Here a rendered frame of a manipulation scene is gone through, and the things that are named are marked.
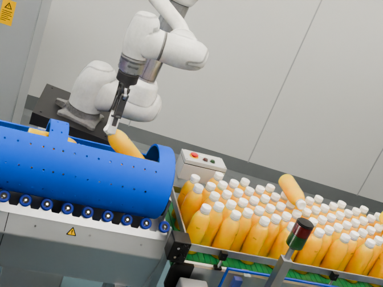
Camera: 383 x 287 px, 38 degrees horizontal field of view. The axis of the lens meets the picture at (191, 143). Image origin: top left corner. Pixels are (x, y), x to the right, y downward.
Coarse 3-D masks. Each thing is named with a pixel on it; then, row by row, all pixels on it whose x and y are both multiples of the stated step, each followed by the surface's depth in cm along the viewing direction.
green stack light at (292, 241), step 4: (292, 232) 194; (288, 236) 195; (292, 236) 193; (296, 236) 192; (288, 240) 195; (292, 240) 193; (296, 240) 192; (300, 240) 192; (304, 240) 192; (288, 244) 194; (292, 244) 193; (296, 244) 193; (300, 244) 193; (304, 244) 195; (292, 248) 194; (296, 248) 194; (300, 248) 194
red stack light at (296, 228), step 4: (296, 220) 194; (296, 224) 192; (292, 228) 194; (296, 228) 192; (300, 228) 191; (304, 228) 191; (296, 232) 192; (300, 232) 191; (304, 232) 191; (308, 232) 191; (300, 236) 192; (304, 236) 191; (308, 236) 193
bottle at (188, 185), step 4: (184, 184) 231; (188, 184) 229; (192, 184) 229; (184, 188) 230; (188, 188) 229; (192, 188) 228; (180, 192) 232; (184, 192) 230; (180, 196) 231; (184, 196) 230; (180, 200) 231; (180, 204) 232; (172, 212) 236
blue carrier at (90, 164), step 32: (0, 128) 186; (64, 128) 197; (0, 160) 185; (32, 160) 188; (64, 160) 191; (96, 160) 195; (128, 160) 200; (160, 160) 205; (32, 192) 196; (64, 192) 196; (96, 192) 197; (128, 192) 200; (160, 192) 203
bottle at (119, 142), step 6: (120, 132) 202; (108, 138) 202; (114, 138) 201; (120, 138) 201; (126, 138) 203; (114, 144) 202; (120, 144) 201; (126, 144) 203; (132, 144) 205; (120, 150) 203; (126, 150) 203; (132, 150) 205; (138, 150) 208; (132, 156) 205; (138, 156) 207
